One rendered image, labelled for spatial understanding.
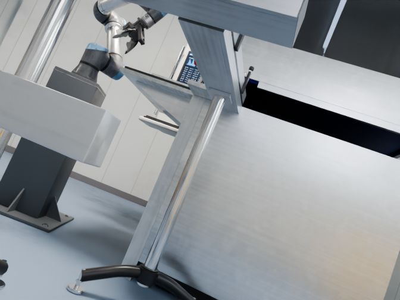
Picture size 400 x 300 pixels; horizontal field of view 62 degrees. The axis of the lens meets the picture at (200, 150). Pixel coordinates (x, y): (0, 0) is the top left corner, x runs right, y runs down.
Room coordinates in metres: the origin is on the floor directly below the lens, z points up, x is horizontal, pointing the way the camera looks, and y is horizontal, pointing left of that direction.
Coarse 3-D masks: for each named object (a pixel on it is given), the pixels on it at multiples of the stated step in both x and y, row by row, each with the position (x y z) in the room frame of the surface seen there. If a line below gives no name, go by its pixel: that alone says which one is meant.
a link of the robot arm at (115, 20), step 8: (112, 16) 2.08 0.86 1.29; (120, 16) 2.15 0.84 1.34; (104, 24) 2.11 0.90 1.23; (112, 24) 2.08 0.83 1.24; (120, 24) 2.10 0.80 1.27; (112, 32) 2.05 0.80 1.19; (112, 40) 2.02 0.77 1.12; (112, 48) 1.99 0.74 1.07; (112, 56) 1.94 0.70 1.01; (120, 56) 1.98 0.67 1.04; (112, 64) 1.91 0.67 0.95; (120, 64) 1.95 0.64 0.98; (104, 72) 1.93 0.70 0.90; (112, 72) 1.94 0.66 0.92; (120, 72) 1.96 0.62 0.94
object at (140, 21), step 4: (140, 20) 1.80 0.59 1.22; (128, 24) 1.83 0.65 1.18; (132, 24) 1.81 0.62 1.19; (136, 24) 1.83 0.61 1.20; (144, 24) 1.80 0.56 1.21; (124, 28) 1.82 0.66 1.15; (128, 28) 1.82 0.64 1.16; (132, 28) 1.81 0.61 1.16; (136, 28) 1.82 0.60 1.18; (144, 28) 1.84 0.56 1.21; (148, 28) 1.83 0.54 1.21; (132, 32) 1.80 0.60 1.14; (136, 32) 1.82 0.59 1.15; (132, 36) 1.82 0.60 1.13; (136, 36) 1.84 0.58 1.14; (132, 40) 1.85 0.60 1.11; (136, 40) 1.86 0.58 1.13
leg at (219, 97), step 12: (216, 96) 1.24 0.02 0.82; (228, 96) 1.21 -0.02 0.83; (216, 108) 1.23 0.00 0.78; (204, 120) 1.24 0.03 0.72; (216, 120) 1.24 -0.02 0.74; (204, 132) 1.23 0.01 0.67; (204, 144) 1.24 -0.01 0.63; (192, 156) 1.23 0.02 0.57; (192, 168) 1.23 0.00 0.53; (180, 180) 1.24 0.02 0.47; (192, 180) 1.25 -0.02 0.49; (180, 192) 1.23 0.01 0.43; (180, 204) 1.24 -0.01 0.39; (168, 216) 1.23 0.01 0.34; (168, 228) 1.23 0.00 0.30; (156, 240) 1.24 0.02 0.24; (156, 252) 1.23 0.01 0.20; (144, 264) 1.25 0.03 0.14; (156, 264) 1.24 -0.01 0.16
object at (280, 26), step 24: (144, 0) 0.77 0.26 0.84; (168, 0) 0.72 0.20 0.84; (192, 0) 0.68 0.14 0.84; (216, 0) 0.65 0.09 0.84; (240, 0) 0.62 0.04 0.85; (264, 0) 0.61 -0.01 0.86; (288, 0) 0.60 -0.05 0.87; (216, 24) 0.74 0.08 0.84; (240, 24) 0.70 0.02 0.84; (264, 24) 0.66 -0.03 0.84; (288, 24) 0.63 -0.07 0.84
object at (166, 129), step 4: (140, 116) 2.40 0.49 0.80; (140, 120) 2.43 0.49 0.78; (144, 120) 2.39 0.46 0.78; (148, 120) 2.38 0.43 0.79; (152, 120) 2.37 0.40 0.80; (148, 124) 2.48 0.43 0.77; (152, 124) 2.39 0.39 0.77; (156, 124) 2.36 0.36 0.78; (160, 124) 2.35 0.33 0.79; (164, 124) 2.34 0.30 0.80; (156, 128) 2.51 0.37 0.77; (160, 128) 2.41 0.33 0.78; (164, 128) 2.34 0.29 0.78; (168, 128) 2.32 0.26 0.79; (172, 128) 2.32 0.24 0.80; (164, 132) 2.58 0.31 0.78; (168, 132) 2.45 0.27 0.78; (172, 132) 2.37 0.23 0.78; (176, 132) 2.30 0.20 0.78
